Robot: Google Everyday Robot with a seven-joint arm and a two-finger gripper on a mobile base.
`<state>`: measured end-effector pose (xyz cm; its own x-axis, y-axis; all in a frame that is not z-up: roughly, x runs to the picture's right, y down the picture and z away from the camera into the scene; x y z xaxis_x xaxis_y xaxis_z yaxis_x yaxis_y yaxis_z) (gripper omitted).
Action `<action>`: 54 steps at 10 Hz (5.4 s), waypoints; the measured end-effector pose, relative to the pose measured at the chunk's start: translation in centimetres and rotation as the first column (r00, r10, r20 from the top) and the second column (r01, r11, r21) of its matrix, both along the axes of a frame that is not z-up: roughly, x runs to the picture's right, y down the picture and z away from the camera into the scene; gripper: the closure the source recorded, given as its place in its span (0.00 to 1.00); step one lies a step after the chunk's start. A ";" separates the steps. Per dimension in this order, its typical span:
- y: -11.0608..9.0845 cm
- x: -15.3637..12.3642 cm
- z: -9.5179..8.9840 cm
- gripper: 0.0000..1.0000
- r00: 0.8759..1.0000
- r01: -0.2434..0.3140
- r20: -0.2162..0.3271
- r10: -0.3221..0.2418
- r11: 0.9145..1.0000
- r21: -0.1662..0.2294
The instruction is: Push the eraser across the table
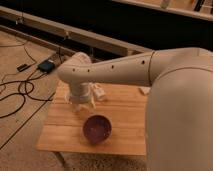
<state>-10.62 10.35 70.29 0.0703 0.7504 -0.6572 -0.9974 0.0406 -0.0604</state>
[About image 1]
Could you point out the metal table leg left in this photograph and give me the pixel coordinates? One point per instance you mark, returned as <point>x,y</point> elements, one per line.
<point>60,158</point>

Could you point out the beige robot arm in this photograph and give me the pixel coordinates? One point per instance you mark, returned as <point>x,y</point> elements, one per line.
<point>179,110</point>

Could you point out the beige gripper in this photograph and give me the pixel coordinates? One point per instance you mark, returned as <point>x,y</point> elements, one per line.
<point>80,96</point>

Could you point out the wooden folding table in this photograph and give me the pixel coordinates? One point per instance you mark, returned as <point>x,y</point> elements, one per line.
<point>124,107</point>

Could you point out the white plastic bottle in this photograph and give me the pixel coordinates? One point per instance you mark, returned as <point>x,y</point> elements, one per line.
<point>99,92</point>

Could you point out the beige sponge pad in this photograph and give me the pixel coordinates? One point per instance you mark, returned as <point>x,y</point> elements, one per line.
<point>144,90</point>

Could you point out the purple bowl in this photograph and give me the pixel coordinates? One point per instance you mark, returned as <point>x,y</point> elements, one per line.
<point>97,129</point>

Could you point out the black power adapter box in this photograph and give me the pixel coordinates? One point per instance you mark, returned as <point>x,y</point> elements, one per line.
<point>46,66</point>

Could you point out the small black device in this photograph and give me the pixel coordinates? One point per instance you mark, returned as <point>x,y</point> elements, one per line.
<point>22,67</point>

